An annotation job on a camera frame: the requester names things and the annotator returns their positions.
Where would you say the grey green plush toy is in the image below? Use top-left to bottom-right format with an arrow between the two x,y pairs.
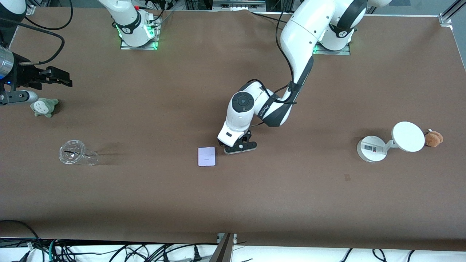
30,98 -> 59,118

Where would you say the clear plastic cup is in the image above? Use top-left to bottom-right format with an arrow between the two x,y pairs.
59,139 -> 99,166

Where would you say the aluminium profile table leg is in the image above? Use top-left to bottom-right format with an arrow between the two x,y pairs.
209,233 -> 237,262

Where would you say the diagonal aluminium strut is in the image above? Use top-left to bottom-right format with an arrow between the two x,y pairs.
442,0 -> 466,22

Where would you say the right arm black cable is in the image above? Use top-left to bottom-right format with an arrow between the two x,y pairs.
0,0 -> 73,66

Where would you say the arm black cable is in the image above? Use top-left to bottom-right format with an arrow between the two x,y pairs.
238,11 -> 303,128
0,0 -> 73,66

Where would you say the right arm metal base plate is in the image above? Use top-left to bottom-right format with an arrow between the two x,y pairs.
120,16 -> 159,51

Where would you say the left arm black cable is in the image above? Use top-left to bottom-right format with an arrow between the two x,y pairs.
238,11 -> 303,128

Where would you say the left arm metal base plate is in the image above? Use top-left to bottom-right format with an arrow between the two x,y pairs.
312,41 -> 352,56

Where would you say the black plug cable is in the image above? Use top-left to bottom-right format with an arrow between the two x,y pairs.
160,243 -> 219,262

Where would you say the black table power cable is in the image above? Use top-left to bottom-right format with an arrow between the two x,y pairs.
251,12 -> 292,23

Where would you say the black looped floor cable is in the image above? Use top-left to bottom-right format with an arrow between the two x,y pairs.
0,219 -> 41,262

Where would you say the brown plush keychain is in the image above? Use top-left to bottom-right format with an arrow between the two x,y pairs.
423,128 -> 444,148

